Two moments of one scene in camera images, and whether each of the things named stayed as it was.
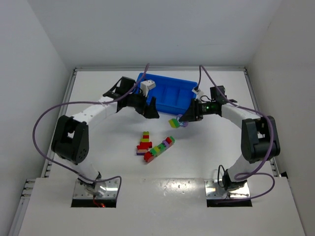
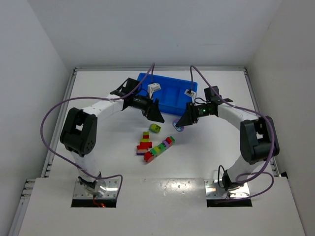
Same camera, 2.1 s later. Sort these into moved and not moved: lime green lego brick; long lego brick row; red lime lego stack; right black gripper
Moved: lime green lego brick
Not moved: red lime lego stack; right black gripper; long lego brick row
